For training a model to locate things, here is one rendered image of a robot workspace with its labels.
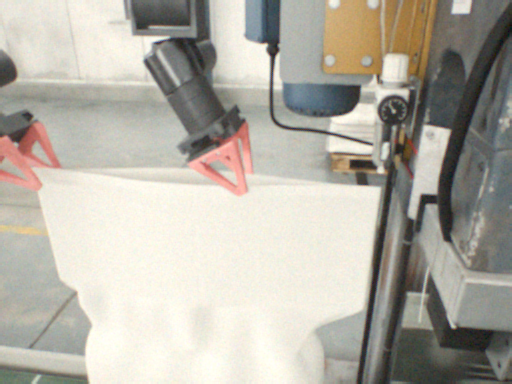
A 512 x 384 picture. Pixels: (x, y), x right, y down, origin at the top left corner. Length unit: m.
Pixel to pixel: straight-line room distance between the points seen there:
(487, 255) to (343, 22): 0.43
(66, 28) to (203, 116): 5.99
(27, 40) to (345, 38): 6.30
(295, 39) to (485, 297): 0.48
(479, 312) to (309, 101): 0.47
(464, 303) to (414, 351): 0.60
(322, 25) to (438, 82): 0.24
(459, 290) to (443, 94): 0.25
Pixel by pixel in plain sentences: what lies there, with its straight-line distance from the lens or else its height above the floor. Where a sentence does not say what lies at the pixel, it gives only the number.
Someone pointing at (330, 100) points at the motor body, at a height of 1.12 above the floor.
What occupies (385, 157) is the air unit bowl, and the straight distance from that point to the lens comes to 0.56.
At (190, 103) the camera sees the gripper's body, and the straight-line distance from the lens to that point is 0.50.
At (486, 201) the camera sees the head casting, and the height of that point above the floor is 1.13.
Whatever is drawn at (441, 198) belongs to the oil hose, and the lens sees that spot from 0.41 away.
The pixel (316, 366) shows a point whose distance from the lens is 0.69.
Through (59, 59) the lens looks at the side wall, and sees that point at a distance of 6.60.
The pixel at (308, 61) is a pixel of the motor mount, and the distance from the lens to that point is 0.71.
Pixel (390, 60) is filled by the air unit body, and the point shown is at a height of 1.21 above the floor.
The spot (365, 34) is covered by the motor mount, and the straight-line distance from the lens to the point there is 0.70.
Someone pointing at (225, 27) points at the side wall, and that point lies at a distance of 5.62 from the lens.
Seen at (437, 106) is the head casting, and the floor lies 1.16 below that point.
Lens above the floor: 1.28
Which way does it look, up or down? 25 degrees down
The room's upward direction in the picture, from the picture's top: straight up
